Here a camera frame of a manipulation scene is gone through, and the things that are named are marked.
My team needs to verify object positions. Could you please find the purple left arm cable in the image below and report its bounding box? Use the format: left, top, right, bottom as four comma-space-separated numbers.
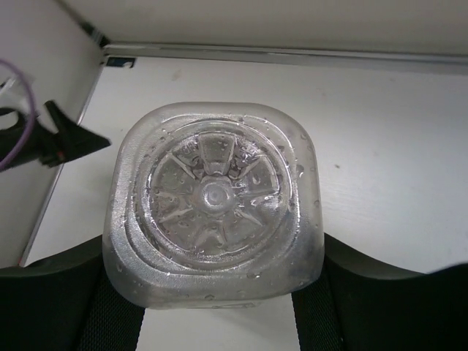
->
0, 58, 37, 171

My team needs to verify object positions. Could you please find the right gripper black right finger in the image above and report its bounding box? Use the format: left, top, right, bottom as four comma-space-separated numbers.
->
292, 235, 467, 350

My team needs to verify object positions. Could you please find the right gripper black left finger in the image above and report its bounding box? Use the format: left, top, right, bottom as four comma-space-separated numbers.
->
1, 237, 145, 350

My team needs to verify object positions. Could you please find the clear bottle blue orange label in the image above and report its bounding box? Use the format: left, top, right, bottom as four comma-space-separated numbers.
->
102, 102, 325, 309

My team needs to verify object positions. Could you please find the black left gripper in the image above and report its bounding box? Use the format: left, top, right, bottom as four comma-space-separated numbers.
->
1, 100, 111, 172

